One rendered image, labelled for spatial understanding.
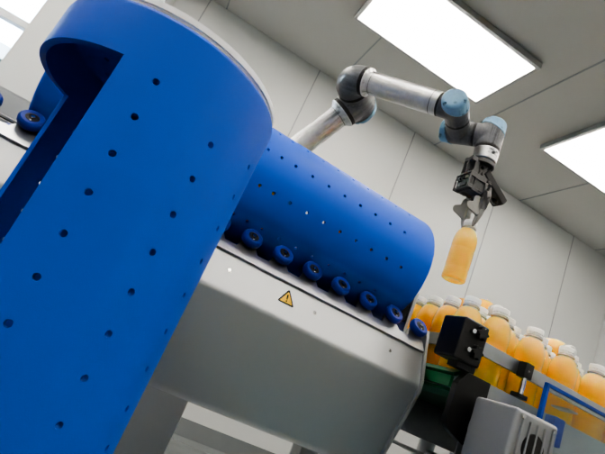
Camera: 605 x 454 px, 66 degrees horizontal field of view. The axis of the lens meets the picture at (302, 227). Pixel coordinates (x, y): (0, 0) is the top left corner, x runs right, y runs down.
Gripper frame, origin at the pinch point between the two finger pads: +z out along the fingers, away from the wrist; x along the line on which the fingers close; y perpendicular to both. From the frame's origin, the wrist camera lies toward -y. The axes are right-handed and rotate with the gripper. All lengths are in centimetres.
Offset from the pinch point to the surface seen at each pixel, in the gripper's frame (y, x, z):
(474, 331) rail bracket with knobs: 12.9, 30.9, 36.5
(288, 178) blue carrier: 60, 23, 23
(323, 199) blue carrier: 51, 23, 23
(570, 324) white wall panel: -348, -281, -94
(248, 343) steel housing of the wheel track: 54, 21, 56
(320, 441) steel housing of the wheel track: 30, 15, 69
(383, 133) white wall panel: -65, -276, -179
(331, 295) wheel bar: 40, 19, 40
